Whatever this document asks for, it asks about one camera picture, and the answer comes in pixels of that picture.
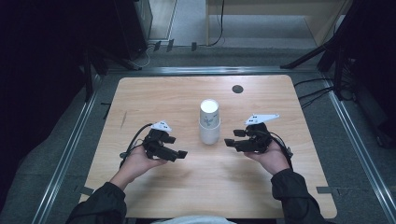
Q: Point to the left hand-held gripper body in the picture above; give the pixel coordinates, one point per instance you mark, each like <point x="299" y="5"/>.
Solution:
<point x="152" y="143"/>

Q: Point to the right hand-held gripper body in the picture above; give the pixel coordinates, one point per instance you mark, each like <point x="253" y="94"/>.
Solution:
<point x="258" y="138"/>

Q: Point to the stack of white cups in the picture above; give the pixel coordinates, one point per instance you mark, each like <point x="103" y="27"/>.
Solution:
<point x="209" y="130"/>

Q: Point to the person's left hand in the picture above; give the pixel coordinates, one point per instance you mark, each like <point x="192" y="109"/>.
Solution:
<point x="138" y="161"/>

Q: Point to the person's right hand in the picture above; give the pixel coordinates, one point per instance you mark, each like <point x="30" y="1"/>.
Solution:
<point x="275" y="158"/>

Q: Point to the dark round table grommet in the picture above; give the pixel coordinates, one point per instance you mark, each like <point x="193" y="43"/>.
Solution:
<point x="237" y="89"/>

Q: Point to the grey floor tape piece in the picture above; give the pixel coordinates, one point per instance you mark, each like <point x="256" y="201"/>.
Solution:
<point x="86" y="190"/>
<point x="323" y="189"/>

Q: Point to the black metal stand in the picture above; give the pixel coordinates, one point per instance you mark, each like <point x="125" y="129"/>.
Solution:
<point x="88" y="74"/>

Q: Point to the dark floor tape piece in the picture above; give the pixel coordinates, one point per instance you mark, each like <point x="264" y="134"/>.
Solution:
<point x="169" y="45"/>
<point x="193" y="46"/>
<point x="157" y="45"/>

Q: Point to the black tripod stand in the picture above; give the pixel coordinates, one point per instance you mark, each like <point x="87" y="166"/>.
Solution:
<point x="311" y="56"/>

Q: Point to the black cabinet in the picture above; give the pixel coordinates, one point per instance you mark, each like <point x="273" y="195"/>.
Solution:
<point x="130" y="25"/>

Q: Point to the aluminium floor rail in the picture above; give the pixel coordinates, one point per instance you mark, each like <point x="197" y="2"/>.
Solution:
<point x="358" y="140"/>
<point x="67" y="158"/>

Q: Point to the light wooden furniture frame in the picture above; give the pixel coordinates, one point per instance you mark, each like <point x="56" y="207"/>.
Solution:
<point x="280" y="7"/>

